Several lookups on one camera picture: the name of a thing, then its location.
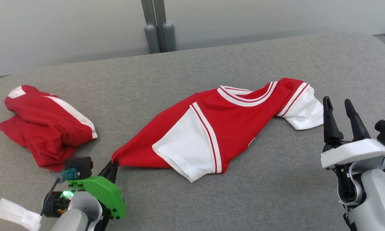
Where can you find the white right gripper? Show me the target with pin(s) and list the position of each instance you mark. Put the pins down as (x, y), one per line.
(356, 152)

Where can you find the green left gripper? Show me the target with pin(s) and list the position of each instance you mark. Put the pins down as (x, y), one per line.
(106, 192)

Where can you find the red shorts white stripe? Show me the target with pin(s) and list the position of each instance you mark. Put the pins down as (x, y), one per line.
(45, 128)

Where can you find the red white jersey shirt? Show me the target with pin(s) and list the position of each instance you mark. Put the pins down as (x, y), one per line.
(237, 128)

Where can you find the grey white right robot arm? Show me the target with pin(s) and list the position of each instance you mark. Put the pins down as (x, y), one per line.
(375, 199)

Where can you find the grey fabric sofa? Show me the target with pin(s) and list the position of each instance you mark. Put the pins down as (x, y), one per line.
(195, 199)

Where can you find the white tape tag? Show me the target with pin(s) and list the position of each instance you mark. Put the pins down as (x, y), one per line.
(16, 213)

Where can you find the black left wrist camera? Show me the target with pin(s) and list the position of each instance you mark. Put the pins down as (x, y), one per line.
(80, 165)

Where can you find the grey partition post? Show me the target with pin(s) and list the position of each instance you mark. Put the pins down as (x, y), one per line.
(169, 38)
(151, 41)

